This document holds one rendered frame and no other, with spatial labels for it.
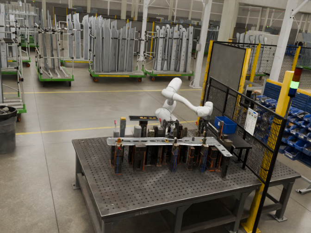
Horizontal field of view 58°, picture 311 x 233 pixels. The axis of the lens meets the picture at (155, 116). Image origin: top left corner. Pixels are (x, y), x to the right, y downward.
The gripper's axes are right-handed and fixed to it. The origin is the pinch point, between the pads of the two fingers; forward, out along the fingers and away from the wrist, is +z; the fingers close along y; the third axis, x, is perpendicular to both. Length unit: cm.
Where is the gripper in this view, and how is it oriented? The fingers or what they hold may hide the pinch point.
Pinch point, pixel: (203, 133)
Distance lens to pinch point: 354.0
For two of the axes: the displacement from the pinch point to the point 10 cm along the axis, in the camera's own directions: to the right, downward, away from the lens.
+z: -1.1, 9.3, 3.5
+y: 2.3, 3.6, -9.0
